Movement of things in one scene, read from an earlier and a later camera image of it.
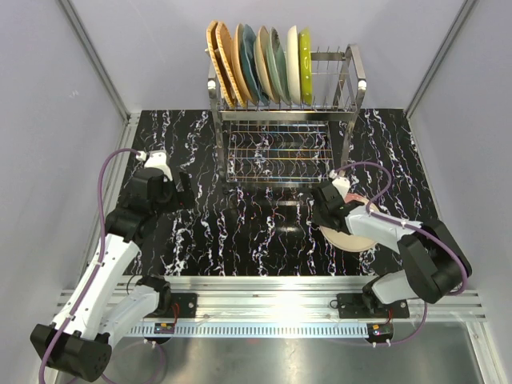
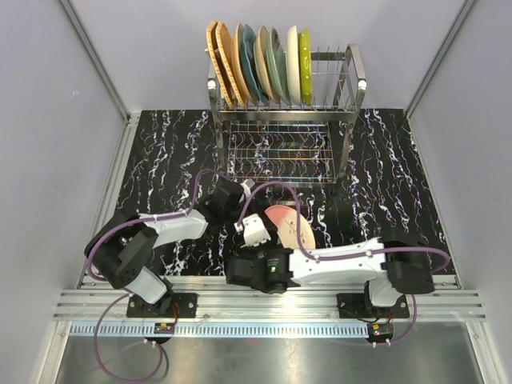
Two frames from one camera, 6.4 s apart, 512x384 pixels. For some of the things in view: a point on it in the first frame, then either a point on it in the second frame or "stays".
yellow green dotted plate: x=305 y=66 stays
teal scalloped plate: x=250 y=66 stays
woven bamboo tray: x=226 y=46 stays
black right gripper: x=317 y=218 → x=271 y=244
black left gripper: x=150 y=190 → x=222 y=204
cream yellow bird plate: x=262 y=66 stays
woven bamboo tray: x=212 y=42 stays
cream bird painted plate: x=248 y=94 stays
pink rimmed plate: x=349 y=242 → x=285 y=221
